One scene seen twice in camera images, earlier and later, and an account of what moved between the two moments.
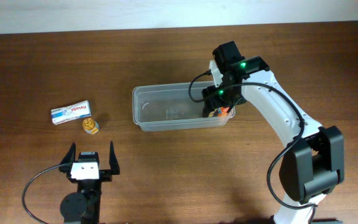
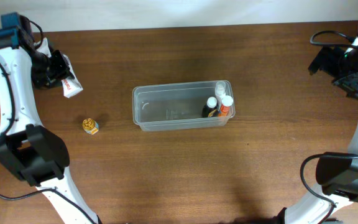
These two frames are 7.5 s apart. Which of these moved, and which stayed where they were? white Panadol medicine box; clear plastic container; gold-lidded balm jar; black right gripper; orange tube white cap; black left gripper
Moved: black right gripper; black left gripper; white Panadol medicine box
Stayed: orange tube white cap; gold-lidded balm jar; clear plastic container
